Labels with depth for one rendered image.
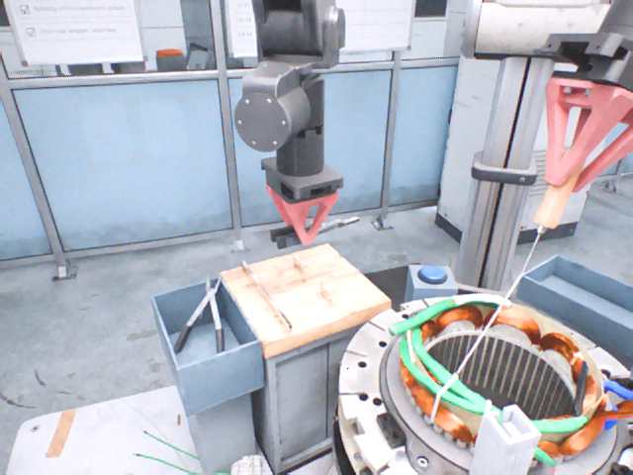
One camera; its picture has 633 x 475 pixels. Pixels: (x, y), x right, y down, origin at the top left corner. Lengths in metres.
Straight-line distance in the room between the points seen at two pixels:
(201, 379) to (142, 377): 1.55
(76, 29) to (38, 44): 0.18
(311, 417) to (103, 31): 2.09
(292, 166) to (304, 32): 0.14
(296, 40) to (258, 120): 0.09
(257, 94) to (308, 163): 0.12
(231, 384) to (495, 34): 0.64
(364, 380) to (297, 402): 0.22
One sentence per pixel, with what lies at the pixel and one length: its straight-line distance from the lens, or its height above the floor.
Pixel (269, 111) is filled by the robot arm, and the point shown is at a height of 1.36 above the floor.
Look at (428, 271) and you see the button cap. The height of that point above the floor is 1.04.
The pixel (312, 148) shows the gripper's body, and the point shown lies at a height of 1.31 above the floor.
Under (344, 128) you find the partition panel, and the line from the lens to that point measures 2.80.
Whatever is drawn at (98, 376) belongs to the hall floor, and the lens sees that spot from 2.23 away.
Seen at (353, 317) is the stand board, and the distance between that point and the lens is 0.65.
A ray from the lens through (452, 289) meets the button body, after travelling 0.78.
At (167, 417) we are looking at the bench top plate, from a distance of 0.92.
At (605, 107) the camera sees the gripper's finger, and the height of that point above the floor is 1.39.
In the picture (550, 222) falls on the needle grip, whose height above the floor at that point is 1.30.
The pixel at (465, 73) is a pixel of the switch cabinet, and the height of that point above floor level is 1.01.
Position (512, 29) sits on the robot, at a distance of 0.80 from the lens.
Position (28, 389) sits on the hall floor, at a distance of 2.31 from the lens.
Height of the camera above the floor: 1.47
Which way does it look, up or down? 30 degrees down
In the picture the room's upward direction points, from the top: straight up
